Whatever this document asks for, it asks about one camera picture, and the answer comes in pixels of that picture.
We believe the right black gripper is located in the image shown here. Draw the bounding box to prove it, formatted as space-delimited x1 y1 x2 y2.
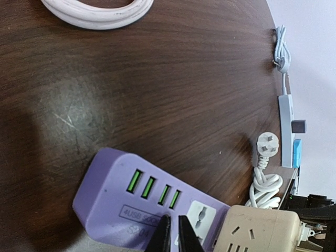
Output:
288 194 335 251

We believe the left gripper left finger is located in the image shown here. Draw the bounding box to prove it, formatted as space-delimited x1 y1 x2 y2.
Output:
148 215 171 252

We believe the blue charger plug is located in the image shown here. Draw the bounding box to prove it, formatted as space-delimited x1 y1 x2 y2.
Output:
292 139 302 168

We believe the purple power strip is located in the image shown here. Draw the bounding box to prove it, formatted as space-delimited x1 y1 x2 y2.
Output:
72 148 229 251

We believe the grey power strip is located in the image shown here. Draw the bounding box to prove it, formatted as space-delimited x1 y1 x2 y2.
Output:
278 94 295 168

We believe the black charger plug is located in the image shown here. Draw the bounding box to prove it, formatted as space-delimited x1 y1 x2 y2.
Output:
291 120 307 134

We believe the white knotted purple-strip cable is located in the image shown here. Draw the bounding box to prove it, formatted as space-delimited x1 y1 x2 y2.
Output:
244 132 284 209

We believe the white coiled round-socket cable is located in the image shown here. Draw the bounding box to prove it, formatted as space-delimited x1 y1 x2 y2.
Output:
40 0 154 30

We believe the beige cube socket adapter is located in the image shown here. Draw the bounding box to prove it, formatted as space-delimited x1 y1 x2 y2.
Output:
214 205 301 252

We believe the grey strip cable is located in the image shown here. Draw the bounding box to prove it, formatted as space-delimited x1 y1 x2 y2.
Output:
272 24 292 96

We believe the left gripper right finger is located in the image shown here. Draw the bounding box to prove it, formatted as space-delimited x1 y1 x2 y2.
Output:
178 215 204 252

